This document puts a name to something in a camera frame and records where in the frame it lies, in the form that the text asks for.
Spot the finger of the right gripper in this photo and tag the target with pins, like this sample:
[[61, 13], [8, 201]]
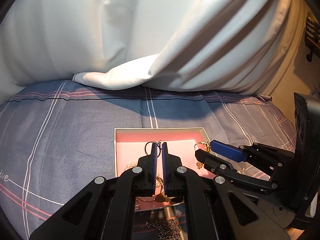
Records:
[[220, 167], [266, 158]]

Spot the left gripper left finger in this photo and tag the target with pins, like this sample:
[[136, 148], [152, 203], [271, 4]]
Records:
[[104, 208]]

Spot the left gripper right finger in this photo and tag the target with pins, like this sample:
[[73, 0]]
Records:
[[215, 208]]

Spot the gold flower earring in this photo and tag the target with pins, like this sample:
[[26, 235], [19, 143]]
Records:
[[199, 165]]

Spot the thin silver bangle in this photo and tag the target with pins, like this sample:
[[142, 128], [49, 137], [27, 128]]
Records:
[[150, 147]]

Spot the gold square pendant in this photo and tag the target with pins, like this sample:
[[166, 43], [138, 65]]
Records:
[[161, 198]]

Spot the grey box pink lining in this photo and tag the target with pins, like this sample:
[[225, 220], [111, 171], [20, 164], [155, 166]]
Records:
[[129, 147]]

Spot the blue plaid bedsheet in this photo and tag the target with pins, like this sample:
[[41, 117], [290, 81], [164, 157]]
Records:
[[57, 136]]

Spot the white curtain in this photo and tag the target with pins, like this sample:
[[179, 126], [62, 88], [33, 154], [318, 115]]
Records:
[[177, 45]]

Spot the dark wooden wall shelf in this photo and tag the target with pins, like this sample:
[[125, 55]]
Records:
[[311, 36]]

